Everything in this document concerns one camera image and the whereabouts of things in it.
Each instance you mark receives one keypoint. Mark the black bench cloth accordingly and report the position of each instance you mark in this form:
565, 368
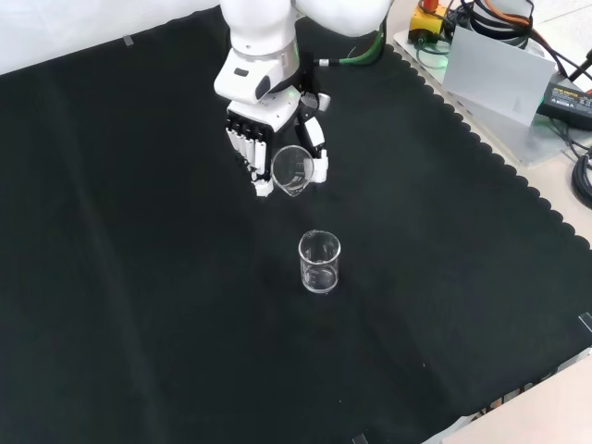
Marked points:
185, 277

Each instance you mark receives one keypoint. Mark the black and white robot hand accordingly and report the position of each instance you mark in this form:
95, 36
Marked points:
277, 120

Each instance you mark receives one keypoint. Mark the pale grey board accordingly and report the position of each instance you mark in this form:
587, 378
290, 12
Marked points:
497, 76

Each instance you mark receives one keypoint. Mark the yellow stop button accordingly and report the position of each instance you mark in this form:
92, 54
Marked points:
427, 20

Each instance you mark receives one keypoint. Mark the black power adapter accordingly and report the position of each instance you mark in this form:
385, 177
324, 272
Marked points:
566, 99

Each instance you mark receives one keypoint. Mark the grey metal base plate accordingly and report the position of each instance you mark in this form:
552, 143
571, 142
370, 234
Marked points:
499, 120

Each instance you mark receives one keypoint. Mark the large clear glass beaker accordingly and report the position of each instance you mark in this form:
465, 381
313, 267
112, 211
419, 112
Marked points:
319, 266

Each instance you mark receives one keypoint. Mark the small clear glass beaker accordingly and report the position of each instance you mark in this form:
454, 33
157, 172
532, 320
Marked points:
292, 171

